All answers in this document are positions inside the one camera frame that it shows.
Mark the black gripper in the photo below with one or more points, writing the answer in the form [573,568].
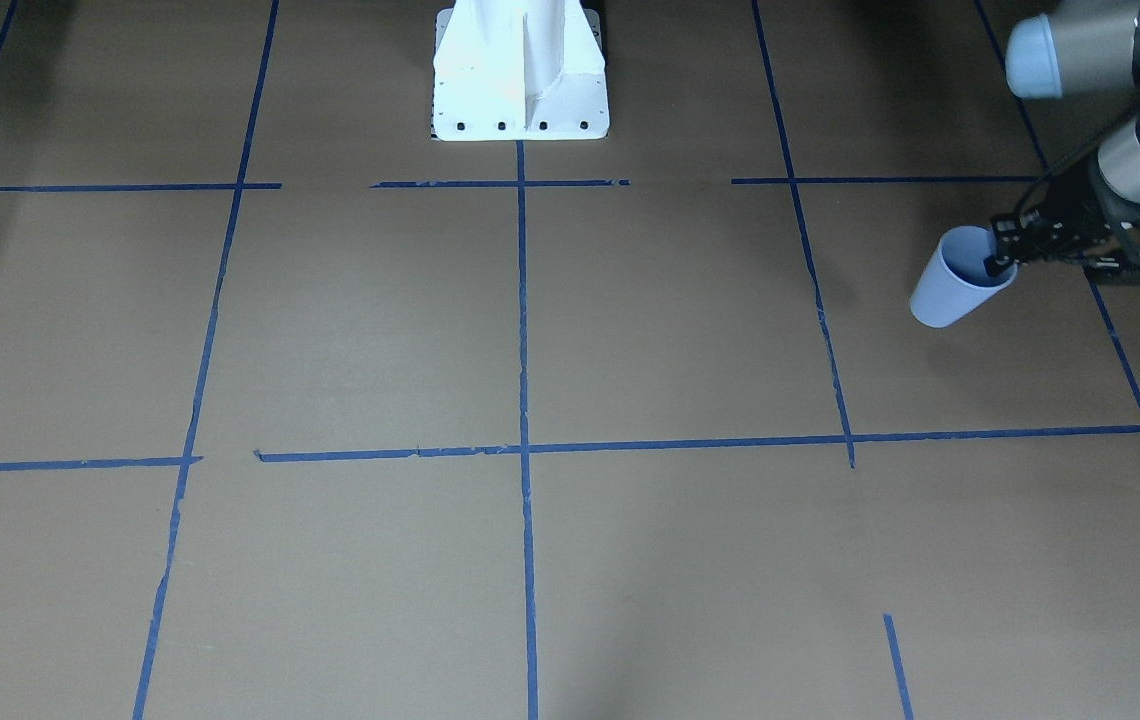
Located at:
[1071,218]

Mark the blue paper cup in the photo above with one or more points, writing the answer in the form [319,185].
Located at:
[956,279]

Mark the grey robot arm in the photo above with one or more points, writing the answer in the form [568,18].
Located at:
[1081,47]

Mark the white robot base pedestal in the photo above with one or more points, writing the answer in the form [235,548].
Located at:
[520,71]

